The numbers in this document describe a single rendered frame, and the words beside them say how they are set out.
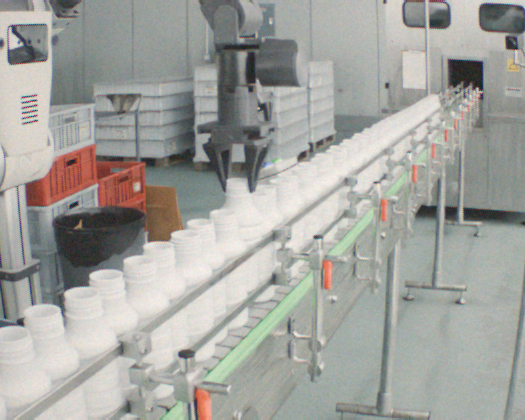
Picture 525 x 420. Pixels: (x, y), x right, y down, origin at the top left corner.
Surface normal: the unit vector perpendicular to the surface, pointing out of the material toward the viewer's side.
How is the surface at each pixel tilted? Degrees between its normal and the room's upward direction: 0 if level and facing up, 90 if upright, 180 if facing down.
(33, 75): 90
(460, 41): 90
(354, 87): 90
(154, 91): 90
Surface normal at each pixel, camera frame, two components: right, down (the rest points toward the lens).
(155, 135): -0.37, 0.22
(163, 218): -0.31, 0.41
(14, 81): 0.94, 0.07
